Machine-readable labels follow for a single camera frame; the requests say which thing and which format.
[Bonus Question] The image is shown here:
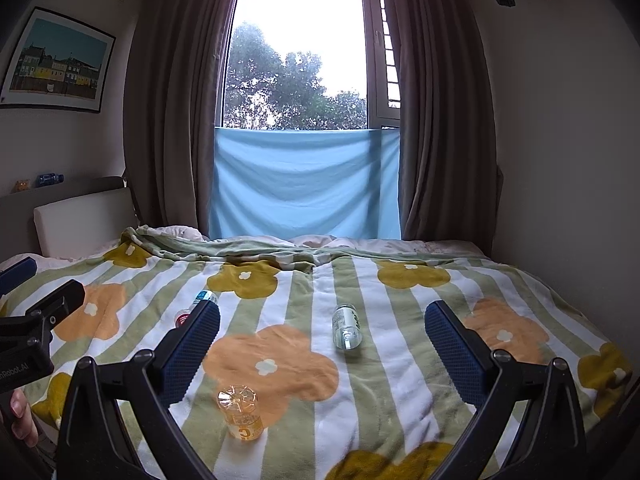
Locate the clear red label bottle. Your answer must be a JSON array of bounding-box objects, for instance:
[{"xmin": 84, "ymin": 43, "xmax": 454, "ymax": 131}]
[{"xmin": 173, "ymin": 289, "xmax": 219, "ymax": 329}]

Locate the grey bed headboard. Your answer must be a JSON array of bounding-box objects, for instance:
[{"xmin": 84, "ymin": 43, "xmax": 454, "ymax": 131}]
[{"xmin": 0, "ymin": 175, "xmax": 139, "ymax": 262}]

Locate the brown curtain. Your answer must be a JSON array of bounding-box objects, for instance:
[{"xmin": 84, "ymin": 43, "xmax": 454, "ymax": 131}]
[
  {"xmin": 122, "ymin": 0, "xmax": 242, "ymax": 242},
  {"xmin": 389, "ymin": 0, "xmax": 504, "ymax": 257}
]

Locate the window with white frame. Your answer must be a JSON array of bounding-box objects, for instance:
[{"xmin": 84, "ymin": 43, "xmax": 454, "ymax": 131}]
[{"xmin": 219, "ymin": 0, "xmax": 403, "ymax": 132}]

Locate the white headboard cushion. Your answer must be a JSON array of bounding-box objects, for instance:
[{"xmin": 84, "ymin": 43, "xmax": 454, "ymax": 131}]
[{"xmin": 33, "ymin": 187, "xmax": 139, "ymax": 259}]

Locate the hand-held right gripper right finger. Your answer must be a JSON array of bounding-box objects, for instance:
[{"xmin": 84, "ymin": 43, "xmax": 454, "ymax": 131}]
[{"xmin": 424, "ymin": 299, "xmax": 587, "ymax": 480}]

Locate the light blue cloth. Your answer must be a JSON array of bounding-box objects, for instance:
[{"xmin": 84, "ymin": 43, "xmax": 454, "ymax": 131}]
[{"xmin": 207, "ymin": 127, "xmax": 403, "ymax": 241}]

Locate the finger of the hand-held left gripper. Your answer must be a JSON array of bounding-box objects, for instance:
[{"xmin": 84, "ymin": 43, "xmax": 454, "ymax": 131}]
[
  {"xmin": 22, "ymin": 279, "xmax": 86, "ymax": 343},
  {"xmin": 0, "ymin": 257, "xmax": 39, "ymax": 296}
]

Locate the orange liquid clear bottle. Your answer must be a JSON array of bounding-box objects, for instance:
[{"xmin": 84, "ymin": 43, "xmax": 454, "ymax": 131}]
[{"xmin": 216, "ymin": 384, "xmax": 264, "ymax": 444}]

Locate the framed town picture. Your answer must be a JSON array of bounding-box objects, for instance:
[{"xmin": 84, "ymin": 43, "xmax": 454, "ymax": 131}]
[{"xmin": 0, "ymin": 6, "xmax": 117, "ymax": 114}]

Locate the striped flower print blanket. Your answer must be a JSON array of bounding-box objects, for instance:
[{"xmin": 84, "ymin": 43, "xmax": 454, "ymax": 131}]
[{"xmin": 0, "ymin": 226, "xmax": 634, "ymax": 480}]

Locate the person's left hand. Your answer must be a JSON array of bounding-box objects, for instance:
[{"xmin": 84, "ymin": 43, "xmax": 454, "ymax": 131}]
[{"xmin": 9, "ymin": 389, "xmax": 42, "ymax": 447}]

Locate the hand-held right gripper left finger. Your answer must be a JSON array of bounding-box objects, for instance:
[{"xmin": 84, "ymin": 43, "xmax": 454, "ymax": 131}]
[{"xmin": 55, "ymin": 299, "xmax": 221, "ymax": 480}]

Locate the pale pink quilt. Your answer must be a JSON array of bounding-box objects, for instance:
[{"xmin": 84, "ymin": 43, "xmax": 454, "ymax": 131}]
[{"xmin": 150, "ymin": 224, "xmax": 483, "ymax": 257}]

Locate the clear bottle white label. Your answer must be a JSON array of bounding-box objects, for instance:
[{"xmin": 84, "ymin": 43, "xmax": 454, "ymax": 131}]
[{"xmin": 332, "ymin": 303, "xmax": 364, "ymax": 351}]

